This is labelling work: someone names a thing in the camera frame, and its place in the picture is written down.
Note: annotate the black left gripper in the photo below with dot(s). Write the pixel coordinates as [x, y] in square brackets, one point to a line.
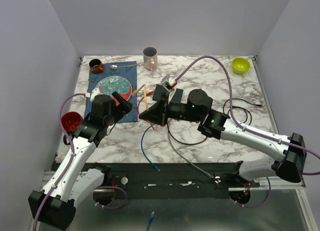
[124, 105]

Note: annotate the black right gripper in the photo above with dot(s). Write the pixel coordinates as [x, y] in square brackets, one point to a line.
[157, 113]

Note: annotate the black network switch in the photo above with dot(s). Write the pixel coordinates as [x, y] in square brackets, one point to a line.
[175, 95]

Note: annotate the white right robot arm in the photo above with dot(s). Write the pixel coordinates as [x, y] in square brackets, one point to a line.
[285, 155]

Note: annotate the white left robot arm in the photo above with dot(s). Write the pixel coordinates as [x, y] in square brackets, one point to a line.
[55, 204]

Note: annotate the red and teal plate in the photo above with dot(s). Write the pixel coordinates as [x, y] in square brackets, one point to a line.
[116, 84]

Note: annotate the blue placemat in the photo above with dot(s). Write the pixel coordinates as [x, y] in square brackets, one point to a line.
[129, 73]

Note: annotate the metal spoon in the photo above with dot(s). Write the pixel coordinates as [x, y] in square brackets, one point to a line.
[116, 67]

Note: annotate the small brown orange cup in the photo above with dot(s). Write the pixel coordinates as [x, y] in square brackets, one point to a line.
[96, 66]

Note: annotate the red black patterned mug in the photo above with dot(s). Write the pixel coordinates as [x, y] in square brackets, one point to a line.
[70, 121]

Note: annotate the pink ceramic mug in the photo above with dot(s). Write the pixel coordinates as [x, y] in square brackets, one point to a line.
[150, 58]

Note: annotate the black mounting base bar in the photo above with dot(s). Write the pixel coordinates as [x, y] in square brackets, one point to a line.
[172, 180]

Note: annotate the lime green bowl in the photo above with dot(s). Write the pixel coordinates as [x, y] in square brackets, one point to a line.
[240, 65]

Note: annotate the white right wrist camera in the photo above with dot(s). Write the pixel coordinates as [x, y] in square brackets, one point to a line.
[169, 85]

